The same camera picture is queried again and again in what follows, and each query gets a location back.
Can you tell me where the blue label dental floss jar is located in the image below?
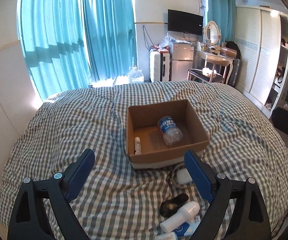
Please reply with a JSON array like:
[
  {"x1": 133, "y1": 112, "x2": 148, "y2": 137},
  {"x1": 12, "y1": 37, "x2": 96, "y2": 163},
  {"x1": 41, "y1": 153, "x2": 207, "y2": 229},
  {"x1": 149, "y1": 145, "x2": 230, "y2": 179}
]
[{"x1": 157, "y1": 116, "x2": 183, "y2": 146}]

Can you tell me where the white purple cream tube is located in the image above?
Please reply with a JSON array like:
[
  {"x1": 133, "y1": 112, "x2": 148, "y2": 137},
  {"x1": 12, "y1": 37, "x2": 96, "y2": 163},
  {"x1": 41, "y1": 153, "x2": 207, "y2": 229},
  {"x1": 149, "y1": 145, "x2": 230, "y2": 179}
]
[{"x1": 134, "y1": 137, "x2": 141, "y2": 155}]

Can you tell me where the white plastic bottle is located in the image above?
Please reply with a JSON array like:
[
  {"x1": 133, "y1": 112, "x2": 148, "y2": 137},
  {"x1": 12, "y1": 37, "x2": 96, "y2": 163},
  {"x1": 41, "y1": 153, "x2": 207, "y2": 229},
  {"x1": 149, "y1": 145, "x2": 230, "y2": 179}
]
[{"x1": 160, "y1": 201, "x2": 200, "y2": 233}]

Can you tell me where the blue white tissue pack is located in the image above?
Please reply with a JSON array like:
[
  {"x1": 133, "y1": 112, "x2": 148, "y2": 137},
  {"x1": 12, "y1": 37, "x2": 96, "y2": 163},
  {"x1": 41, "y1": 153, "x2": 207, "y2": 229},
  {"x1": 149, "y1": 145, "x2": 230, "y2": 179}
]
[{"x1": 173, "y1": 216, "x2": 200, "y2": 239}]

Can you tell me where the white sliding wardrobe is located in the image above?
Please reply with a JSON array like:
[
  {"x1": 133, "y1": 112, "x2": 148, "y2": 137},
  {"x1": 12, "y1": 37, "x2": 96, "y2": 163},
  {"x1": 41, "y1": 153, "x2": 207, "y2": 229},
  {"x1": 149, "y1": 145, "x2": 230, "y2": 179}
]
[{"x1": 235, "y1": 5, "x2": 288, "y2": 118}]

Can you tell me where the white folded cloth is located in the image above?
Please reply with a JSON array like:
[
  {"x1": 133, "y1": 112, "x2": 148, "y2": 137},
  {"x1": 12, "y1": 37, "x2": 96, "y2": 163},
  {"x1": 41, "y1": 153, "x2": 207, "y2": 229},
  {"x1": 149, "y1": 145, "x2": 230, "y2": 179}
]
[{"x1": 154, "y1": 232, "x2": 178, "y2": 240}]

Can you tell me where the white earbuds case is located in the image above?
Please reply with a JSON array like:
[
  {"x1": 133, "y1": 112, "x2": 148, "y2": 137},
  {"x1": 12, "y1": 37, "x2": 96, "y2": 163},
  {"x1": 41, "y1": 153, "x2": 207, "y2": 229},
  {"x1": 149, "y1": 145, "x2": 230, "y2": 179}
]
[{"x1": 176, "y1": 168, "x2": 192, "y2": 185}]

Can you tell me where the dark seat vanity stool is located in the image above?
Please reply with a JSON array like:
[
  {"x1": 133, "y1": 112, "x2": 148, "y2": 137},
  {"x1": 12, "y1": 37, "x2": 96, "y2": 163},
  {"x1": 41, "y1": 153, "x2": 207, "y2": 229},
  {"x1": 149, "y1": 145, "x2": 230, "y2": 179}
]
[{"x1": 187, "y1": 59, "x2": 230, "y2": 84}]

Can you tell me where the black hair clip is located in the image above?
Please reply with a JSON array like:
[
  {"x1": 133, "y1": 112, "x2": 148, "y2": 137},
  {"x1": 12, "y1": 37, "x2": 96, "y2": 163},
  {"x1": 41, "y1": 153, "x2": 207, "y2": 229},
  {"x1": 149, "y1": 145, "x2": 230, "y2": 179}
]
[{"x1": 160, "y1": 193, "x2": 188, "y2": 218}]

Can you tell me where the white dressing table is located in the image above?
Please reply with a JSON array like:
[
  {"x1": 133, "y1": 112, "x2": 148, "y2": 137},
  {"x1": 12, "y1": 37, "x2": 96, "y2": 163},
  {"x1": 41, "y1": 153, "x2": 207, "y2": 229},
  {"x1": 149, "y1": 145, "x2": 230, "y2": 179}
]
[{"x1": 197, "y1": 50, "x2": 234, "y2": 85}]

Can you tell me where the oval vanity mirror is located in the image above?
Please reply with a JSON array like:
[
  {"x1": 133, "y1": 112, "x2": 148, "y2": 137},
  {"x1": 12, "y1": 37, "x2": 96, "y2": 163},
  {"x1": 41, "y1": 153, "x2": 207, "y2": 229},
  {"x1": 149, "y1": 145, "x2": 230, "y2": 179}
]
[{"x1": 204, "y1": 21, "x2": 221, "y2": 46}]

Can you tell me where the teal side curtain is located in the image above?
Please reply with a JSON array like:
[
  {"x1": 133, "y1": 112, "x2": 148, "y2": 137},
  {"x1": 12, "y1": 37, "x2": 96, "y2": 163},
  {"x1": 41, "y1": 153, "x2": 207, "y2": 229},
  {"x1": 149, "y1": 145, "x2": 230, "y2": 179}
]
[{"x1": 207, "y1": 0, "x2": 236, "y2": 43}]

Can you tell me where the silver mini fridge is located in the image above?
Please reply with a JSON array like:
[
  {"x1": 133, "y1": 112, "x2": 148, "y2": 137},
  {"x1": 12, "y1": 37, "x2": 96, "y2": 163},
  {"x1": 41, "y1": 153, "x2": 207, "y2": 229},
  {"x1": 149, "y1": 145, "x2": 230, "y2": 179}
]
[{"x1": 170, "y1": 42, "x2": 194, "y2": 81}]

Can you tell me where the open brown cardboard box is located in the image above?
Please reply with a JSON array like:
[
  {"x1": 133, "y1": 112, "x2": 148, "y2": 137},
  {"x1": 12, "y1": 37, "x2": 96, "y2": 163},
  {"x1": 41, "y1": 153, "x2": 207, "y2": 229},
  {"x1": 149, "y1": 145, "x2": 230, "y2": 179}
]
[{"x1": 126, "y1": 99, "x2": 210, "y2": 170}]

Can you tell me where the white suitcase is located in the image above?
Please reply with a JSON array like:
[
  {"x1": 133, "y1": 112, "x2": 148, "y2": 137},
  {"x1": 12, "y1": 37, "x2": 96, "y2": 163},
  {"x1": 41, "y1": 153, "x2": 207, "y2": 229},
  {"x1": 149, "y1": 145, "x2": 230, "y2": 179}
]
[{"x1": 149, "y1": 50, "x2": 170, "y2": 82}]

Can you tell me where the teal window curtain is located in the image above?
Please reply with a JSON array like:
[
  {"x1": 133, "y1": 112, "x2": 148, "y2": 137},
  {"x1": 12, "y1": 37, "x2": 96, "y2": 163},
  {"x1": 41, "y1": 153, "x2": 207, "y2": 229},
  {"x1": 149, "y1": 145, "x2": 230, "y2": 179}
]
[{"x1": 17, "y1": 0, "x2": 137, "y2": 100}]

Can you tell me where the white tape ring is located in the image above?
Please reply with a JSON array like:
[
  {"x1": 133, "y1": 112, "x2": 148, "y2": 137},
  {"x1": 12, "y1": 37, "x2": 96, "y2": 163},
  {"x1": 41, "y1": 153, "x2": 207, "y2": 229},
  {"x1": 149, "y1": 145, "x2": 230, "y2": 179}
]
[{"x1": 167, "y1": 163, "x2": 197, "y2": 189}]

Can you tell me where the black wall television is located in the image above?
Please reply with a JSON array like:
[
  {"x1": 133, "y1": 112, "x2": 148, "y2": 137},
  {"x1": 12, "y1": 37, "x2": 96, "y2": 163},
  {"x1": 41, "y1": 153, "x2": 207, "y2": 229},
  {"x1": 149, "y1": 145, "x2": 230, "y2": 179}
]
[{"x1": 167, "y1": 9, "x2": 204, "y2": 36}]

